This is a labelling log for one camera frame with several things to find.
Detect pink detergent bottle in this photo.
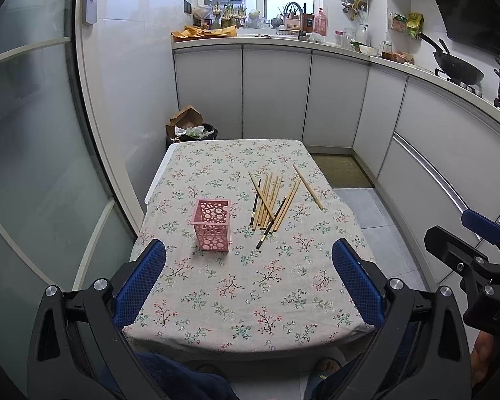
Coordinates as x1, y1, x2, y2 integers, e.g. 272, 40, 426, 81
313, 7, 328, 37

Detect black wok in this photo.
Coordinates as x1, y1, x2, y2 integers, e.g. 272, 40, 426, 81
418, 33, 484, 86

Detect brown cardboard box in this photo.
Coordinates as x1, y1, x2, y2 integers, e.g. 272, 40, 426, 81
166, 106, 203, 131

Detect glass sliding door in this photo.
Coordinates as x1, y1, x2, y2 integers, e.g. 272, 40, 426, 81
0, 0, 133, 391

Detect black kitchen faucet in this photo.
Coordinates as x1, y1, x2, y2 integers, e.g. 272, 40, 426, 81
283, 2, 302, 31

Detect white lower cabinets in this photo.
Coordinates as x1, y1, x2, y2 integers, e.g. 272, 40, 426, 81
172, 38, 500, 285

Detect pink perforated utensil holder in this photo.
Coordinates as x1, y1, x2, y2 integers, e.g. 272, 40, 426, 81
191, 199, 231, 253

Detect long wooden chopstick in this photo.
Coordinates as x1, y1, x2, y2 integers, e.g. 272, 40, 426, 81
248, 172, 275, 220

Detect green snack bags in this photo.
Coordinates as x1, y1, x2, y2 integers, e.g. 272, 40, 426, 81
405, 12, 424, 39

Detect black trash bin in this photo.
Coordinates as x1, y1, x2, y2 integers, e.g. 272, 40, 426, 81
166, 123, 218, 147

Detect black tipped chopstick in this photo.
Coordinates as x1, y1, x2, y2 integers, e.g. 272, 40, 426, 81
255, 198, 286, 250

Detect olive floor mat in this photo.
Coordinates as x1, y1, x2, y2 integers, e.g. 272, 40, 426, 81
311, 154, 373, 189

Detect floral tablecloth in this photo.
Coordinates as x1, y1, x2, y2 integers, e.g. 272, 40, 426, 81
124, 139, 373, 355

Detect yellow paper bags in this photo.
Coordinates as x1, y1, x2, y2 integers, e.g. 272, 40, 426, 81
170, 25, 237, 42

